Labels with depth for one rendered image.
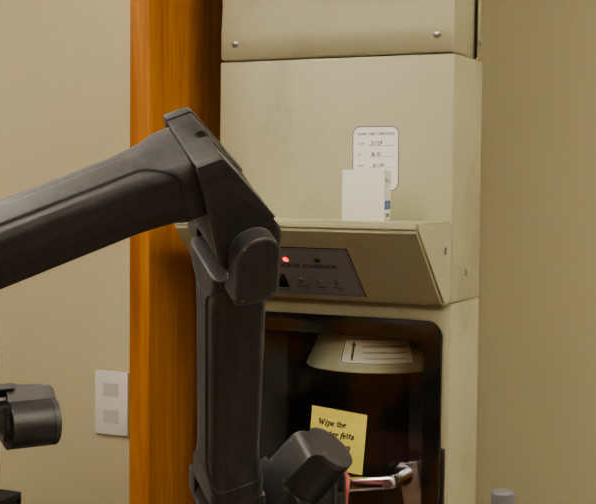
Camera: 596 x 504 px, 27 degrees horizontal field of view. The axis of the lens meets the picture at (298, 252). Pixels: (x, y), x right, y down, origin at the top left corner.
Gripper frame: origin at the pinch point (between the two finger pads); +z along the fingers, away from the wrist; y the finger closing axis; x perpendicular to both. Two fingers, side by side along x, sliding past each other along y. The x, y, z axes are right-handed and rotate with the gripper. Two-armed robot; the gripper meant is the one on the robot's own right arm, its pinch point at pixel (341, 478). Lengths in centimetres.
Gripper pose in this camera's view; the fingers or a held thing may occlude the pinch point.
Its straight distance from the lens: 152.7
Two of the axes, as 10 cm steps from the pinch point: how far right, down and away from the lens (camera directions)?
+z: 4.4, -0.3, 9.0
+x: -9.0, -0.2, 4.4
